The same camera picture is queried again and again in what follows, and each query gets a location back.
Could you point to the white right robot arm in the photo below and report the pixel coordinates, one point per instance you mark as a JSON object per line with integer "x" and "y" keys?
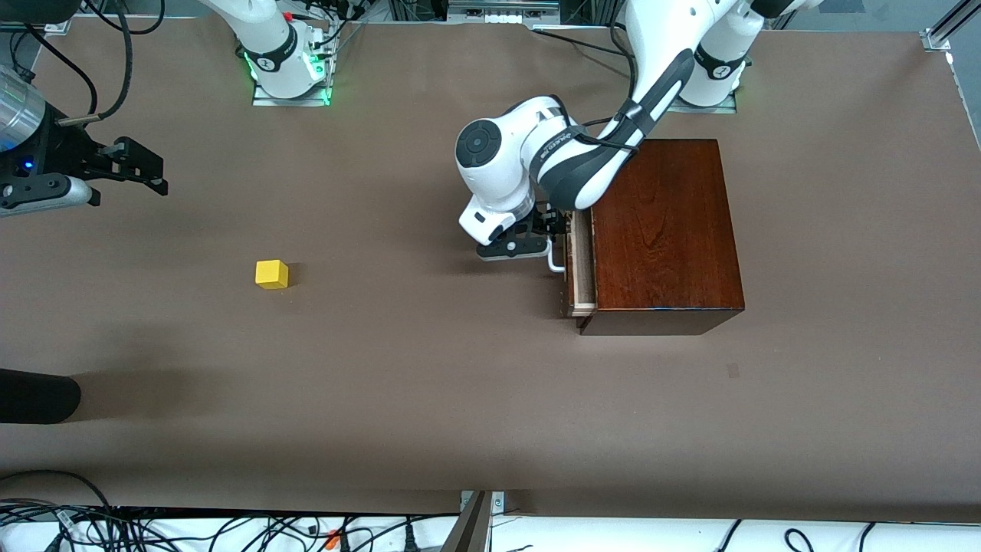
{"x": 276, "y": 54}

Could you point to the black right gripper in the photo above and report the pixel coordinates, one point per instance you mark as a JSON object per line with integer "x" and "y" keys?
{"x": 67, "y": 151}

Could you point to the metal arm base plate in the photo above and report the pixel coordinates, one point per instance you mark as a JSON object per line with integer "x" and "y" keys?
{"x": 732, "y": 103}
{"x": 264, "y": 100}

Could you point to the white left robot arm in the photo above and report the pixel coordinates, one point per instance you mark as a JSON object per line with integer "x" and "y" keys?
{"x": 490, "y": 176}

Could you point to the aluminium frame profile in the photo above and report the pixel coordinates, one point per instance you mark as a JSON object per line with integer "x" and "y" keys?
{"x": 467, "y": 529}

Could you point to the aluminium corner profile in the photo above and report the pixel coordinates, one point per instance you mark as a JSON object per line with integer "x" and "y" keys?
{"x": 943, "y": 31}

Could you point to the yellow cube block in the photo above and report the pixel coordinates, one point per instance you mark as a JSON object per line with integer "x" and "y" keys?
{"x": 272, "y": 274}

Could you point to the dark brown wooden box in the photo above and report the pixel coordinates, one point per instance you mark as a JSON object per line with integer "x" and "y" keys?
{"x": 667, "y": 238}

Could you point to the wooden drawer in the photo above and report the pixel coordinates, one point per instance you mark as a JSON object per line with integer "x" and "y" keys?
{"x": 582, "y": 284}

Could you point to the white power strip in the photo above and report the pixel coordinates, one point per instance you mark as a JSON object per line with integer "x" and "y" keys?
{"x": 506, "y": 18}

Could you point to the black rounded cylinder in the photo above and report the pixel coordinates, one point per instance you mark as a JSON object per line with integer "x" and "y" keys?
{"x": 34, "y": 396}

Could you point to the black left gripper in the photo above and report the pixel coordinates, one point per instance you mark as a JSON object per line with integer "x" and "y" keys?
{"x": 546, "y": 222}

